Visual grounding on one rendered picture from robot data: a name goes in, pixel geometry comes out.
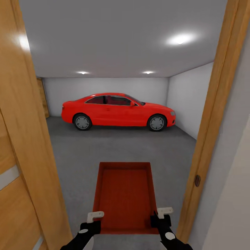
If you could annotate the car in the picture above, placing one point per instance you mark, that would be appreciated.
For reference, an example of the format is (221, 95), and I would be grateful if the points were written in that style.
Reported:
(116, 109)

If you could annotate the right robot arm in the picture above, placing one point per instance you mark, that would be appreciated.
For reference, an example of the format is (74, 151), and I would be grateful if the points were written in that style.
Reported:
(168, 240)

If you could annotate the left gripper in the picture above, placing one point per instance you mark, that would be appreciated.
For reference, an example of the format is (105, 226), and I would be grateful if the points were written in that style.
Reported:
(96, 226)

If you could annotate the garage door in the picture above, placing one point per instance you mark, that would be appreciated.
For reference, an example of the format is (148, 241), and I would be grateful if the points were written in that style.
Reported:
(41, 90)

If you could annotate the storage box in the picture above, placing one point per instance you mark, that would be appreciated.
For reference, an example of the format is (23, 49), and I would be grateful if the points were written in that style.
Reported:
(125, 193)

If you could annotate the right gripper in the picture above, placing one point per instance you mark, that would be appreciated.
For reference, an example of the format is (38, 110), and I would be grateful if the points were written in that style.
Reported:
(156, 222)

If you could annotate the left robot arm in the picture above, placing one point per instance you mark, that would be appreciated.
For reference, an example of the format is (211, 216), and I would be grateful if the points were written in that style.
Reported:
(84, 239)

